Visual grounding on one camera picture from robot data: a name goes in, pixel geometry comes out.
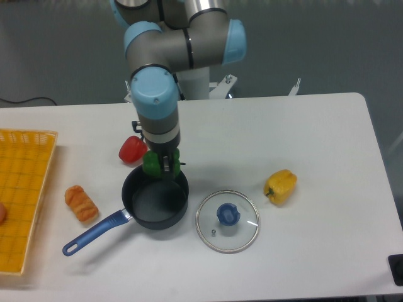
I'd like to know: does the red bell pepper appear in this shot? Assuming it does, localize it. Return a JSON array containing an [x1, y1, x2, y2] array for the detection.
[[118, 136, 147, 164]]

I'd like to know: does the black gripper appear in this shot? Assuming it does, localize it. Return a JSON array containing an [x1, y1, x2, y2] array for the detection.
[[145, 137, 181, 181]]

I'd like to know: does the glass lid with blue knob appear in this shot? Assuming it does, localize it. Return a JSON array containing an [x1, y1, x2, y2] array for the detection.
[[195, 189, 261, 254]]

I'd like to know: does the pink object in basket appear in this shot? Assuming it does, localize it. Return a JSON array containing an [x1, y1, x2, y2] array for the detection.
[[0, 203, 7, 223]]

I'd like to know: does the orange croissant bread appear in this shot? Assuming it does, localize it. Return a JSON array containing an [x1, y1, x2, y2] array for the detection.
[[64, 185, 99, 224]]

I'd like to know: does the black pot with blue handle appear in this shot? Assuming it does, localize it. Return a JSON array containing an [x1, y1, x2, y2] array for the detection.
[[62, 165, 189, 256]]

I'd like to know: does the green bell pepper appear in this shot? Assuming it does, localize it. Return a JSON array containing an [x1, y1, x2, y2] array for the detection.
[[142, 148, 182, 178]]

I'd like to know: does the yellow bell pepper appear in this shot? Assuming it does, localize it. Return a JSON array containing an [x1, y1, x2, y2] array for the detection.
[[263, 169, 297, 206]]

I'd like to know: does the black cable on floor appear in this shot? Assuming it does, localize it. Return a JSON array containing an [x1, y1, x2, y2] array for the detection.
[[0, 96, 58, 106]]

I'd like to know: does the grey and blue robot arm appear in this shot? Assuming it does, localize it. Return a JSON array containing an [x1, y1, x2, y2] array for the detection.
[[110, 1, 247, 178]]

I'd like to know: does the black device at table edge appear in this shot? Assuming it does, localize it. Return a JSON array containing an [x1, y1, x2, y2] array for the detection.
[[388, 254, 403, 286]]

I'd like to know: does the yellow woven basket tray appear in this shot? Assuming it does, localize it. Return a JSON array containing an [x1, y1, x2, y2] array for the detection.
[[1, 128, 58, 276]]

